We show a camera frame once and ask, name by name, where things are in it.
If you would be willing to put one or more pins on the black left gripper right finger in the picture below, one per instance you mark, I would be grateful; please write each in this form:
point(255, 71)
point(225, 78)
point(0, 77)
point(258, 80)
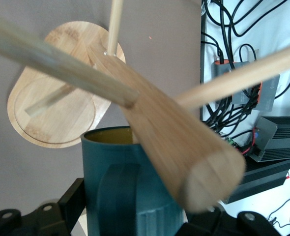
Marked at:
point(255, 226)

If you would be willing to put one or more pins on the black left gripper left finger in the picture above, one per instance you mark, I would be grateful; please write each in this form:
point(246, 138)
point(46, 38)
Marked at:
point(68, 204)

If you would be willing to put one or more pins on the teal ribbed cup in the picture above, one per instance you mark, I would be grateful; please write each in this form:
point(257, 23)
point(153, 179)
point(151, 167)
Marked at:
point(115, 196)

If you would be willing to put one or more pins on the black finned power supply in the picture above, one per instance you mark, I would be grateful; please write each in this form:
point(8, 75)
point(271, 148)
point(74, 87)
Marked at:
point(265, 177)
point(282, 137)

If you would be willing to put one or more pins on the wooden mug tree stand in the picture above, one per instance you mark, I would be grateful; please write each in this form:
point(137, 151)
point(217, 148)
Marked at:
point(172, 137)

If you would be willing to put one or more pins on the grey hub with orange trim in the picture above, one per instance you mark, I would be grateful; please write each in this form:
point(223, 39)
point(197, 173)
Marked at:
point(268, 96)

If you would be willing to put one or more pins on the brown table cover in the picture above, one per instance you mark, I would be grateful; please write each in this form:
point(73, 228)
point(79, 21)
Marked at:
point(159, 29)

